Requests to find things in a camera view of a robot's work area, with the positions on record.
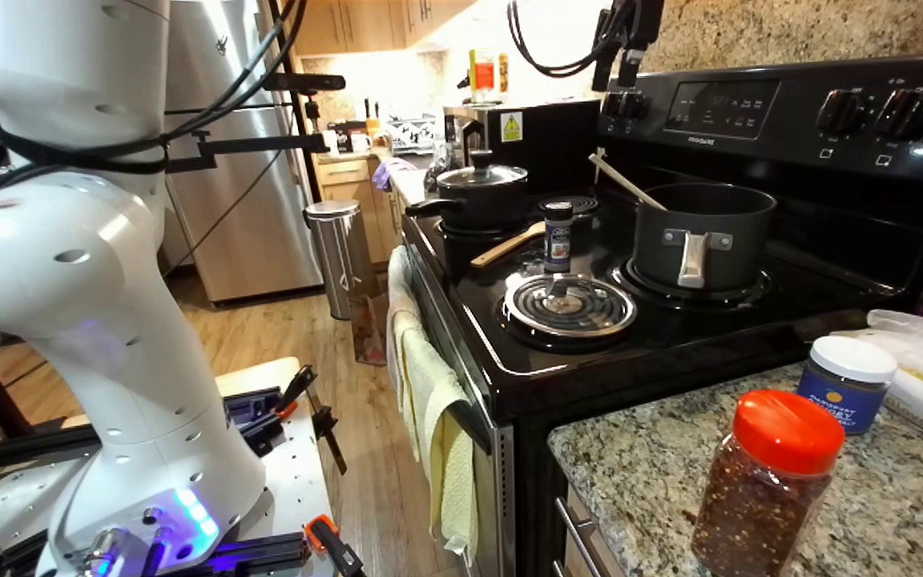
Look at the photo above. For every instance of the dish rack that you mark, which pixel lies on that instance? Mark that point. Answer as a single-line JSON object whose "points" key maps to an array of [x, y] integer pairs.
{"points": [[415, 132]]}

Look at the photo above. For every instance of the glass pot lid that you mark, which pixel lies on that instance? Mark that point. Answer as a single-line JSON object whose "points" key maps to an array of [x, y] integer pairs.
{"points": [[568, 305]]}

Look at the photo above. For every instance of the white robot mounting table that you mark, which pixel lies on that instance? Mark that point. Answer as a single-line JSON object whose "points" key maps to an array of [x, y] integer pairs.
{"points": [[279, 490]]}

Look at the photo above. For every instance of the black electric stove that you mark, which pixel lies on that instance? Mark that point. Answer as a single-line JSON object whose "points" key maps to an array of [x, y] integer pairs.
{"points": [[801, 161]]}

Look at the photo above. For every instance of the black pot with lid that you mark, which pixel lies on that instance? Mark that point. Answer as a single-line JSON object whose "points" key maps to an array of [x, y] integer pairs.
{"points": [[478, 197]]}

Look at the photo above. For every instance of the white lid blue jar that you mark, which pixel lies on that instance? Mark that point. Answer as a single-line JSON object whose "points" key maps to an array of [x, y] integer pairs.
{"points": [[847, 384]]}

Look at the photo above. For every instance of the black camera stand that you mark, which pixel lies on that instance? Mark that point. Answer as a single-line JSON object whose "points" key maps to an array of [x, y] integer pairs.
{"points": [[271, 141]]}

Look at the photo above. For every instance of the pale yellow towel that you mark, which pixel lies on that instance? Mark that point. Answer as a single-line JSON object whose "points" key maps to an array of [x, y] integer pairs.
{"points": [[439, 427]]}

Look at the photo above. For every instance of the coil stove burner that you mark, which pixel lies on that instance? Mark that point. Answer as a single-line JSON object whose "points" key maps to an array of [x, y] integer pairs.
{"points": [[531, 310], [739, 300]]}

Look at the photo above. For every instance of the orange lid chili jar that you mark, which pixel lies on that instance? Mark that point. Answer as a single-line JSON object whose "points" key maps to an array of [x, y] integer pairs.
{"points": [[768, 482]]}

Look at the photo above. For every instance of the black clamp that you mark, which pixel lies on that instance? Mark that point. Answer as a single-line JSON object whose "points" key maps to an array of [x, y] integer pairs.
{"points": [[271, 404], [328, 438]]}

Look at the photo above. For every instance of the blue label spice bottle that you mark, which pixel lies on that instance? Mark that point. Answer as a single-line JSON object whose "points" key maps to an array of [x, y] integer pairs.
{"points": [[560, 236]]}

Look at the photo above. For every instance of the wooden upper cabinet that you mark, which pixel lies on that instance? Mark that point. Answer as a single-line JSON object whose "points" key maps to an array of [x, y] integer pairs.
{"points": [[353, 25]]}

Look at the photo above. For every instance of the counter drawer front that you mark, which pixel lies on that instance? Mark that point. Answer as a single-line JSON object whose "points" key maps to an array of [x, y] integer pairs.
{"points": [[590, 545]]}

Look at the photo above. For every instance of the orange bottle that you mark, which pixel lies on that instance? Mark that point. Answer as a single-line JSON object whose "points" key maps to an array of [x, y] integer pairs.
{"points": [[481, 73]]}

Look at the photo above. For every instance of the black countertop appliance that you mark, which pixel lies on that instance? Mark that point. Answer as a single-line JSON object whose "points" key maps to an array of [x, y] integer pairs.
{"points": [[545, 137]]}

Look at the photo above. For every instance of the stainless steel trash can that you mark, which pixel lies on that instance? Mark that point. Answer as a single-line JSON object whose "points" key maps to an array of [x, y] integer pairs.
{"points": [[331, 258]]}

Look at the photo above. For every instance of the dark grey open pot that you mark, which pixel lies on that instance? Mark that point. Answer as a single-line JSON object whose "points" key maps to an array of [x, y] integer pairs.
{"points": [[698, 245]]}

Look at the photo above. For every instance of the wooden spatula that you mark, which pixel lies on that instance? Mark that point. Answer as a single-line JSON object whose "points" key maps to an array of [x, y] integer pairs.
{"points": [[625, 181], [504, 245]]}

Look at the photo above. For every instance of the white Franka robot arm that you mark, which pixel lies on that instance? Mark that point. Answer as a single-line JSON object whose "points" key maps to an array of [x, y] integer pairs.
{"points": [[65, 275]]}

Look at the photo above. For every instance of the stainless steel refrigerator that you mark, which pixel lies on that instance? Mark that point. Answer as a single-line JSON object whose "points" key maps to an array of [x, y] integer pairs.
{"points": [[271, 213]]}

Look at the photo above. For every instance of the wooden base cabinet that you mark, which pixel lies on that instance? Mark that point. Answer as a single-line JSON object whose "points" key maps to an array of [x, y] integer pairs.
{"points": [[352, 181]]}

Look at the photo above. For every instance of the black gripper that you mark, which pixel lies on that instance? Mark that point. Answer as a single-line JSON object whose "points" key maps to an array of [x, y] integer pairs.
{"points": [[639, 19]]}

